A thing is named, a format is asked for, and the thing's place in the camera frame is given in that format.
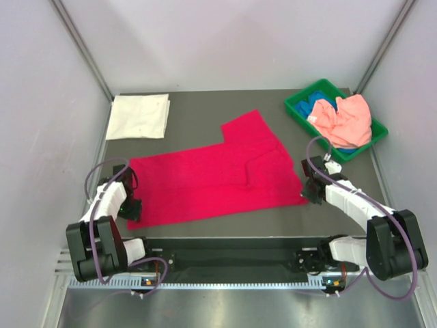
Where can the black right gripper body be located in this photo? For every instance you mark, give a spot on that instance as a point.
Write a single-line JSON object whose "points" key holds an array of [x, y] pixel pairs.
{"points": [[307, 193]]}

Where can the red t-shirt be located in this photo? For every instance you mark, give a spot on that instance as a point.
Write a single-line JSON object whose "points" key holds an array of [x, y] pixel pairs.
{"points": [[250, 170]]}

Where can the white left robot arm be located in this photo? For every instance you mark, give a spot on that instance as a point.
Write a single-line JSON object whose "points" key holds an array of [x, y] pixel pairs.
{"points": [[97, 250]]}

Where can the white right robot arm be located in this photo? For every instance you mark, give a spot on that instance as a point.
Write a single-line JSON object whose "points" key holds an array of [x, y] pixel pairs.
{"points": [[393, 243]]}

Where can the salmon pink t-shirt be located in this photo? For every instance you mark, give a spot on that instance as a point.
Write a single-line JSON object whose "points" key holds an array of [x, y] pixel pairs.
{"points": [[348, 126]]}

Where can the blue t-shirt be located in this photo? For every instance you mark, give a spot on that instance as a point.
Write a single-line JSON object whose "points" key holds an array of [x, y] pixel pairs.
{"points": [[304, 108]]}

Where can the green plastic bin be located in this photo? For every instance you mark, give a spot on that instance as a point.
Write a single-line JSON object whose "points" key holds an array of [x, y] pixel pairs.
{"points": [[330, 92]]}

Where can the folded white t-shirt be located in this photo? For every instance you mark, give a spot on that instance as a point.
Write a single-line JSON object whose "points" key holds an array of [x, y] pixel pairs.
{"points": [[138, 117]]}

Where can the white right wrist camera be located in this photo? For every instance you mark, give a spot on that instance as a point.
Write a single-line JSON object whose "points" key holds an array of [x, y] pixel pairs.
{"points": [[331, 166]]}

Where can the aluminium frame rail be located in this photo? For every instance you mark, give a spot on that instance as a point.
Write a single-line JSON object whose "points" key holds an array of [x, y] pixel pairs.
{"points": [[64, 263]]}

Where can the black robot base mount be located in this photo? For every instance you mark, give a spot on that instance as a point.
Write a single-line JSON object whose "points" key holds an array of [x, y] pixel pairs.
{"points": [[221, 260]]}

